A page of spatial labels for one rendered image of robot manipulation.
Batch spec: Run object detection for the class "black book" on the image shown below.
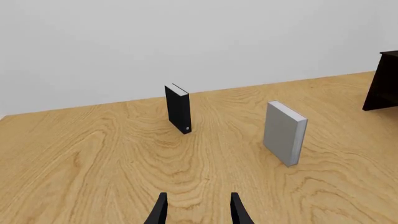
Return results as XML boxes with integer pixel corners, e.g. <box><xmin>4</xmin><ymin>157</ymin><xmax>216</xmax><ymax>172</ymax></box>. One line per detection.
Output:
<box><xmin>164</xmin><ymin>83</ymin><xmax>192</xmax><ymax>136</ymax></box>

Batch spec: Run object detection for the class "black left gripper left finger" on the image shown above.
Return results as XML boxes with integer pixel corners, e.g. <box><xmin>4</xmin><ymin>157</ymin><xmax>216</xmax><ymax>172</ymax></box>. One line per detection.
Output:
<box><xmin>144</xmin><ymin>192</ymin><xmax>168</xmax><ymax>224</ymax></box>

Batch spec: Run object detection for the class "grey book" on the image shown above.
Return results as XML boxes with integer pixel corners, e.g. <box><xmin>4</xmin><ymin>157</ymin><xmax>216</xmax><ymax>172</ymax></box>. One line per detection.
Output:
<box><xmin>262</xmin><ymin>100</ymin><xmax>308</xmax><ymax>168</ymax></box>

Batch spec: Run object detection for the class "dark wooden cabinet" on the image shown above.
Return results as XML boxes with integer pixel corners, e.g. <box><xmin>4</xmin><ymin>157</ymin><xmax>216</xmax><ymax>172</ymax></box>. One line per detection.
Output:
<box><xmin>362</xmin><ymin>49</ymin><xmax>398</xmax><ymax>112</ymax></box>

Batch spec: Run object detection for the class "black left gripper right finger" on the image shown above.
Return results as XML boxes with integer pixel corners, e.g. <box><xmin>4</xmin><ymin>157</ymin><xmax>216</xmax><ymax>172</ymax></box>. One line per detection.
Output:
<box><xmin>230</xmin><ymin>192</ymin><xmax>255</xmax><ymax>224</ymax></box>

